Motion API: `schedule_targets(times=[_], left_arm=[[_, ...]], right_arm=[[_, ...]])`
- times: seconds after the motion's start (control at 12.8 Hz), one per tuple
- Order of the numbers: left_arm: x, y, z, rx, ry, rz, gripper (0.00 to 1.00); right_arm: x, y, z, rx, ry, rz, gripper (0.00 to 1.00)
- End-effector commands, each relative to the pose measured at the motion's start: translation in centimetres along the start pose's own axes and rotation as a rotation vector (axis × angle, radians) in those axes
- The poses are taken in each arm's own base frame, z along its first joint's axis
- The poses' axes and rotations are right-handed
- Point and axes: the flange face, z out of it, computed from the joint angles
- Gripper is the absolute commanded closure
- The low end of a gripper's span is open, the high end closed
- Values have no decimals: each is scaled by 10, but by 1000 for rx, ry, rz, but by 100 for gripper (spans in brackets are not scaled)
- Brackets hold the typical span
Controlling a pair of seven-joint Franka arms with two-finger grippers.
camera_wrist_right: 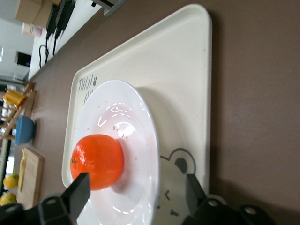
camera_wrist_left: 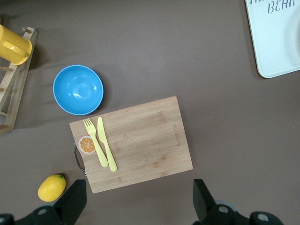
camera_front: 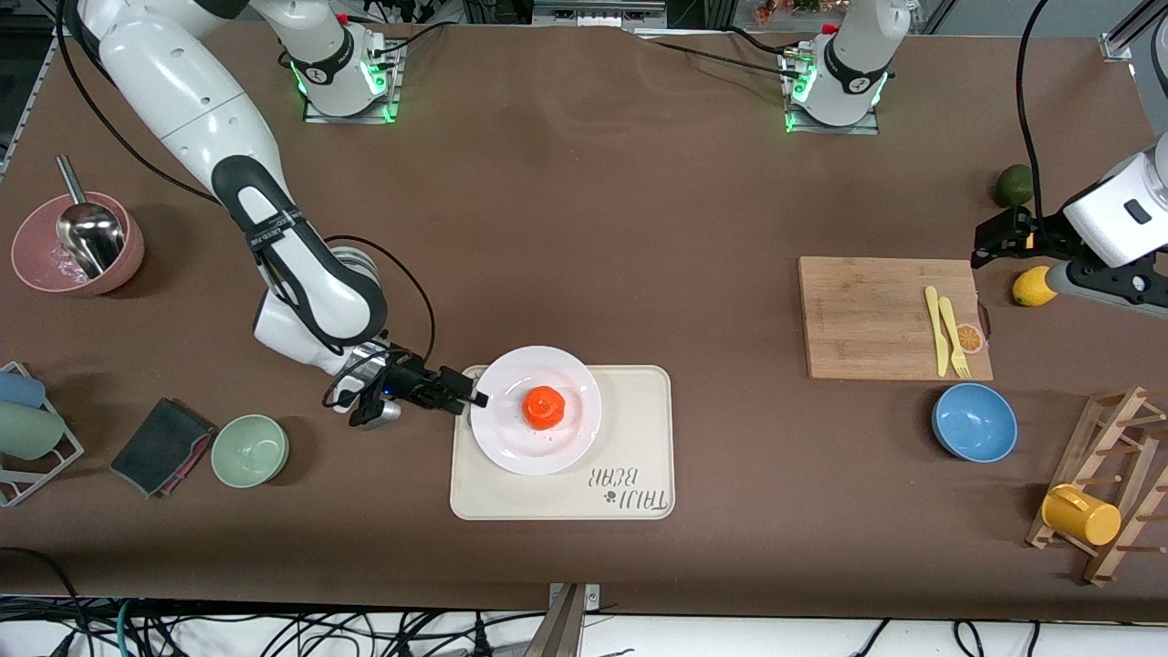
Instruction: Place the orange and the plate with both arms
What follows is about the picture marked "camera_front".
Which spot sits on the light blue cup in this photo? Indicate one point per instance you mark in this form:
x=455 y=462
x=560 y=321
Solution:
x=20 y=390

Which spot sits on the wooden cup drying rack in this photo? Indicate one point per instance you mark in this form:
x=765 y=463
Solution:
x=1127 y=429

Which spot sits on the dark green avocado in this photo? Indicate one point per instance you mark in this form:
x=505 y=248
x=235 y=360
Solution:
x=1011 y=186

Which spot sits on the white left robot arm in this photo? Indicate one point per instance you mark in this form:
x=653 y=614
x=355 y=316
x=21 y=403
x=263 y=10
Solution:
x=853 y=64

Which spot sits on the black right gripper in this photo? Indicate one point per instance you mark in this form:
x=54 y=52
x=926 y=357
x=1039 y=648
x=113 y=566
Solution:
x=417 y=380

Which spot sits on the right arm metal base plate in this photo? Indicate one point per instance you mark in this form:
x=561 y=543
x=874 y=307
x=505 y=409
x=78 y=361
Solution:
x=388 y=100

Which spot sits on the orange mandarin fruit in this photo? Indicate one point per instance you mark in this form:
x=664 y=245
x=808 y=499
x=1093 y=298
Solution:
x=544 y=408

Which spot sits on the metal ladle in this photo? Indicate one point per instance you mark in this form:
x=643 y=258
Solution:
x=91 y=237

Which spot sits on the yellow mug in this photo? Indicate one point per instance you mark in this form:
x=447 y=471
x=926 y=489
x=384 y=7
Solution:
x=1081 y=516

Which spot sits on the blue bowl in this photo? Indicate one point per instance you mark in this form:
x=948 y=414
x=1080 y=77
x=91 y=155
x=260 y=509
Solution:
x=975 y=422

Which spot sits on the pale green cup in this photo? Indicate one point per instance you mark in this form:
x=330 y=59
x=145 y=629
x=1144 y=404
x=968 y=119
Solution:
x=27 y=431

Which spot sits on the orange slice sticker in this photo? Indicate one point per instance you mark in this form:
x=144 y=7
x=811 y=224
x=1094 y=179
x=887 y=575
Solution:
x=969 y=338

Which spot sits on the pale green bowl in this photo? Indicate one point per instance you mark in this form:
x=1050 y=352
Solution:
x=250 y=451

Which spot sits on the bamboo cutting board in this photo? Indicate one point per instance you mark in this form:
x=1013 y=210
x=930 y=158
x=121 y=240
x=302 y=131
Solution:
x=876 y=319

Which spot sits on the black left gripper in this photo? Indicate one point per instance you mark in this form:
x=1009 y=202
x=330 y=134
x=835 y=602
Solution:
x=1043 y=234

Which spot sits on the metal table edge bracket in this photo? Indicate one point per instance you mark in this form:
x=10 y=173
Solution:
x=570 y=602

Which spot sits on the aluminium frame beam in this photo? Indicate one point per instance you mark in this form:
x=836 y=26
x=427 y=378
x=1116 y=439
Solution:
x=598 y=11

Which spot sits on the pink bowl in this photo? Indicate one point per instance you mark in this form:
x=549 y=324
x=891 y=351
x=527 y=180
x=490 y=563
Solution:
x=36 y=246

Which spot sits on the yellow lemon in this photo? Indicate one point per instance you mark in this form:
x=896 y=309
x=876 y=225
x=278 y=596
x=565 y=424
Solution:
x=1029 y=288

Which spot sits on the aluminium corner profile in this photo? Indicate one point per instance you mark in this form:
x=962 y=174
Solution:
x=23 y=100
x=1115 y=44

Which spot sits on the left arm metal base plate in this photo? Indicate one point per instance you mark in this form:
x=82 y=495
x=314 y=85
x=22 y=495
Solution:
x=867 y=128

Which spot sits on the cream bear print tray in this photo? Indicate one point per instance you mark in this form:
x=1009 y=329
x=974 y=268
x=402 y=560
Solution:
x=630 y=438

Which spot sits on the brown table cover sheet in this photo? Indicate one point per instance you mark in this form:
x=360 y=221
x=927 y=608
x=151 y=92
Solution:
x=639 y=164

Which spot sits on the yellow plastic knife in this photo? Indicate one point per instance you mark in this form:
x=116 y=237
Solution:
x=937 y=333

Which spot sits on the yellow plastic fork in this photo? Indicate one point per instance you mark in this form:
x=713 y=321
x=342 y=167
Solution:
x=954 y=333

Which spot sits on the white round plate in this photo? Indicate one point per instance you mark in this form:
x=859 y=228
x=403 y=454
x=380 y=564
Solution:
x=511 y=438

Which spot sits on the folded dark grey cloth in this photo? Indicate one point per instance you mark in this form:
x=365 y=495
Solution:
x=157 y=447

